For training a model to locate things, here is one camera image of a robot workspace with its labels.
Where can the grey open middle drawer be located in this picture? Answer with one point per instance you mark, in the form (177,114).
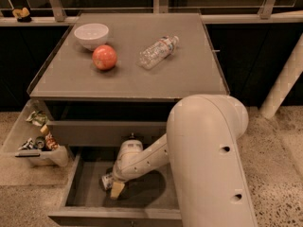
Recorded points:
(149,201)

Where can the grey drawer cabinet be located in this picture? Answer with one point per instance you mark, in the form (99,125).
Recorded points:
(72,88)

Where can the metal railing with glass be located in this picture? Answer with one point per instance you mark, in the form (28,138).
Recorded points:
(211,11)

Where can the crushed drink can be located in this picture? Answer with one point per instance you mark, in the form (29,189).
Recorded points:
(39,142)

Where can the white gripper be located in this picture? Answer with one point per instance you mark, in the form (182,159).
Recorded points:
(120,175)

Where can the red apple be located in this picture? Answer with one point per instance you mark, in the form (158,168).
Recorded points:
(104,57)

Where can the labelled water bottle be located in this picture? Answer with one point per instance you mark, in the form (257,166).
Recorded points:
(107,181)

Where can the orange snack packet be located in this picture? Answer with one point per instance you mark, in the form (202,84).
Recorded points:
(50,142)

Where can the white wrapped post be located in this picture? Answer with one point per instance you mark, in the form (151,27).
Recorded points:
(290,73)

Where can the white bowl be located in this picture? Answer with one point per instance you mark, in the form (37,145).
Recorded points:
(90,36)

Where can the round brass drawer knob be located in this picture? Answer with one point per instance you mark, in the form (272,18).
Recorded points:
(132,136)

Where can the green crumpled wrapper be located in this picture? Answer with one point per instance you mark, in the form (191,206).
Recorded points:
(37,118)

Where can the clear plastic trash bin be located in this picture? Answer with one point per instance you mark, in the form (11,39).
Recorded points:
(20,141)

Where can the yellow black object on ledge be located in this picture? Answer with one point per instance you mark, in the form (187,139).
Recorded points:
(22,15)

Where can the grey top drawer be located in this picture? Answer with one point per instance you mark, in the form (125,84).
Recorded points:
(76,133)

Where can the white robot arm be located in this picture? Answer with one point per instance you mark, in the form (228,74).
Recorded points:
(201,147)

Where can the clear crumpled water bottle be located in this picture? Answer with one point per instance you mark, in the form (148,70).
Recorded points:
(158,51)

